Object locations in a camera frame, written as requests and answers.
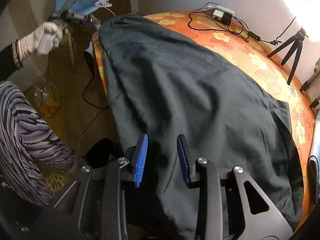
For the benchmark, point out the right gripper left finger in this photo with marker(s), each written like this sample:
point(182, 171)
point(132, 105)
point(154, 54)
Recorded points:
point(136, 156)

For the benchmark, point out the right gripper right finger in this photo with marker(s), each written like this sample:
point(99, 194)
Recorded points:
point(188, 158)

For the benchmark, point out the dark green pants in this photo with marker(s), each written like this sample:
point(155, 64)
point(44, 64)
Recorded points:
point(164, 84)

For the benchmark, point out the left gloved hand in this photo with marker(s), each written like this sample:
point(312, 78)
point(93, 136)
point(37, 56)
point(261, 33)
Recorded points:
point(46, 37)

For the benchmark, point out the white clip lamp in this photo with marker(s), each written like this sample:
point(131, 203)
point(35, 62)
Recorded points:
point(105, 4)

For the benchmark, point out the clear glass jar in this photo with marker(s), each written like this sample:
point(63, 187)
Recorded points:
point(46, 95)

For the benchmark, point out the zebra striped trouser leg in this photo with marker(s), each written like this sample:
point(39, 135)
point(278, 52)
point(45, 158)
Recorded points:
point(25, 138)

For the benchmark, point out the orange floral bedsheet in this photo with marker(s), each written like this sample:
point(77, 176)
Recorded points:
point(252, 60)

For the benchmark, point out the folded light blue jeans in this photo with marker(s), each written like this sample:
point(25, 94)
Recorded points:
point(313, 163)

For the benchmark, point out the black power adapter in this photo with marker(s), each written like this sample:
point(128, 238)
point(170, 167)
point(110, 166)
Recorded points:
point(226, 18)

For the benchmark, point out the white charger block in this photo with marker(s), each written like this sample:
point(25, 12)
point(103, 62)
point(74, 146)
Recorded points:
point(218, 14)

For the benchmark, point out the white power strip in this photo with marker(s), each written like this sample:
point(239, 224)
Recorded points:
point(221, 8)

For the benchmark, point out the small black tripod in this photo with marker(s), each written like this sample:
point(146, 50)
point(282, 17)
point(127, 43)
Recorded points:
point(296, 42)

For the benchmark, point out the bright ring light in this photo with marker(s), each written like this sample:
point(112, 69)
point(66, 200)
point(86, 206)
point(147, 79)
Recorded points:
point(307, 15)

